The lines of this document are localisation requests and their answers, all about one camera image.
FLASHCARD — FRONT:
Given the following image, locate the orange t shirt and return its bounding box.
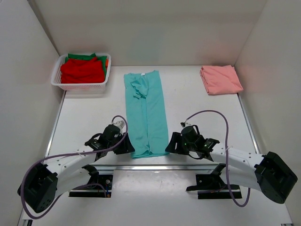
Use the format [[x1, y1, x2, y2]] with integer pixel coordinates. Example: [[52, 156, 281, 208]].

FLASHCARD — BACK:
[[105, 59, 109, 69]]

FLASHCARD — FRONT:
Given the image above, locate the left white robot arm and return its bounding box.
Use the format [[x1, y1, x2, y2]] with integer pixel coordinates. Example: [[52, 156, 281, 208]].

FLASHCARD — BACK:
[[17, 121, 135, 213]]

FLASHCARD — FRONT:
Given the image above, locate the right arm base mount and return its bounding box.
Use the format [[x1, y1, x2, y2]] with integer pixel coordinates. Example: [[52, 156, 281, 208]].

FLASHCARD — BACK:
[[186, 163, 232, 200]]

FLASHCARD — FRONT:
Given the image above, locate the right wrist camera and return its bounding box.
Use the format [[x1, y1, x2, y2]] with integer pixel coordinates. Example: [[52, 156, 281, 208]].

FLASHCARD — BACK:
[[180, 121, 191, 128]]

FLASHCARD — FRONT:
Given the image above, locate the teal t shirt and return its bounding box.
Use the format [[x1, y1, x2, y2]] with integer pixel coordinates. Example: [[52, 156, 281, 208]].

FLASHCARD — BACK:
[[124, 70, 169, 159]]

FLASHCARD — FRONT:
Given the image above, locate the folded pink t shirt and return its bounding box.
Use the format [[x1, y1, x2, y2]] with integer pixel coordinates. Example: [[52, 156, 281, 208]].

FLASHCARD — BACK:
[[200, 65, 244, 96]]

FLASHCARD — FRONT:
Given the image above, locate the metal table rail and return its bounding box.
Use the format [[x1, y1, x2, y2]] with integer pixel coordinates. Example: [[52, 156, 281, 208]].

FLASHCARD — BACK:
[[93, 164, 218, 171]]

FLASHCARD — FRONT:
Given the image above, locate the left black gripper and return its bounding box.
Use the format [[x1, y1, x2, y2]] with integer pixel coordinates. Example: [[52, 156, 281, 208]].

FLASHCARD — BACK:
[[109, 131, 135, 154]]

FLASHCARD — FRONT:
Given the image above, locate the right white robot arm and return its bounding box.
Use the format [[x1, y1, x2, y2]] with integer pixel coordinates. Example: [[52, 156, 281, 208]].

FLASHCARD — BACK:
[[165, 125, 298, 204]]

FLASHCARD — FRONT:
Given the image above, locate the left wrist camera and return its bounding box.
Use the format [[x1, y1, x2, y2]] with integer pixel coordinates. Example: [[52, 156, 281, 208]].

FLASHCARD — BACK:
[[112, 121, 125, 130]]

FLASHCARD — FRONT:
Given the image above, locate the red t shirt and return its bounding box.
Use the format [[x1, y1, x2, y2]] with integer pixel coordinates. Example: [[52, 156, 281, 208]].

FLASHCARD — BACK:
[[60, 57, 105, 84]]

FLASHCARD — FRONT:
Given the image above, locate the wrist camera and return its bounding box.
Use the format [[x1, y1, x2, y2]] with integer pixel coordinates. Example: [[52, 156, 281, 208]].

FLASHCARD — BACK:
[[112, 121, 125, 130], [180, 121, 191, 128]]

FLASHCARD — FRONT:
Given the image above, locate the white plastic basket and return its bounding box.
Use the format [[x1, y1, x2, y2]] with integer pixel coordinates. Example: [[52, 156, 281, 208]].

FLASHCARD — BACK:
[[51, 53, 111, 92]]

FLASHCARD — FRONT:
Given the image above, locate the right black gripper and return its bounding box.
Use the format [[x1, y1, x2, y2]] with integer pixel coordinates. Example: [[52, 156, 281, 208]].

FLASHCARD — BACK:
[[166, 132, 196, 155]]

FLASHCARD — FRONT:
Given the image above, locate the green t shirt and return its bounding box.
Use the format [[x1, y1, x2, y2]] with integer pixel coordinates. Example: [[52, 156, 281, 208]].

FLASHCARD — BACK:
[[65, 53, 107, 73]]

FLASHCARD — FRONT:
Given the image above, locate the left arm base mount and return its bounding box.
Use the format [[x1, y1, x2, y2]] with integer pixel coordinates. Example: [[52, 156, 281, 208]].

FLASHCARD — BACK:
[[69, 165, 113, 198]]

